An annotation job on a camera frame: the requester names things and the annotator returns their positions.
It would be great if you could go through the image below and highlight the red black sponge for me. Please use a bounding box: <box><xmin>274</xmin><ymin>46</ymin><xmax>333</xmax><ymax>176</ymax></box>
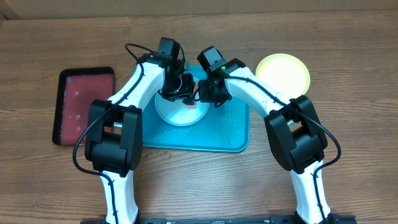
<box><xmin>182</xmin><ymin>82</ymin><xmax>198</xmax><ymax>109</ymax></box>

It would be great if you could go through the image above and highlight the light blue plate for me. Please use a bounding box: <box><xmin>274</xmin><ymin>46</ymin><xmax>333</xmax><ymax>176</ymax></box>
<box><xmin>154</xmin><ymin>93</ymin><xmax>210</xmax><ymax>126</ymax></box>

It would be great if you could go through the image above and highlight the yellow-green plate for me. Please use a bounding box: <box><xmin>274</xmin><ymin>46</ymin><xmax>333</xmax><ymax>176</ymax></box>
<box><xmin>256</xmin><ymin>54</ymin><xmax>310</xmax><ymax>98</ymax></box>

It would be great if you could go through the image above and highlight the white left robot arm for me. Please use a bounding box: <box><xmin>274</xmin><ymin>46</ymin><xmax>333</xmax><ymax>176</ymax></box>
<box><xmin>82</xmin><ymin>37</ymin><xmax>195</xmax><ymax>223</ymax></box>

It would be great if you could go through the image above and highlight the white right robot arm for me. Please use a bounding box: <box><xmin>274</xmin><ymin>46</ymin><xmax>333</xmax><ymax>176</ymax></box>
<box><xmin>197</xmin><ymin>46</ymin><xmax>331</xmax><ymax>223</ymax></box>

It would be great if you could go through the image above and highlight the blue plastic tray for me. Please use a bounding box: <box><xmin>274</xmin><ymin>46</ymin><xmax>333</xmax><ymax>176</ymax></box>
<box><xmin>132</xmin><ymin>63</ymin><xmax>251</xmax><ymax>153</ymax></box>

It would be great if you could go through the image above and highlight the dark red water tray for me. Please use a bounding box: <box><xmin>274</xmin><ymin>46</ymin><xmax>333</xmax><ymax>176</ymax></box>
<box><xmin>52</xmin><ymin>67</ymin><xmax>115</xmax><ymax>146</ymax></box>

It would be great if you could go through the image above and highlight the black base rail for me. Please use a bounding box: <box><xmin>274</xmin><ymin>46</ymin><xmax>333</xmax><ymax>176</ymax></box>
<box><xmin>80</xmin><ymin>214</ymin><xmax>357</xmax><ymax>224</ymax></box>

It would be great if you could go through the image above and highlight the cardboard back wall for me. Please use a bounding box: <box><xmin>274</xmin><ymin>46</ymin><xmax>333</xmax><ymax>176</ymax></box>
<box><xmin>1</xmin><ymin>0</ymin><xmax>397</xmax><ymax>20</ymax></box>

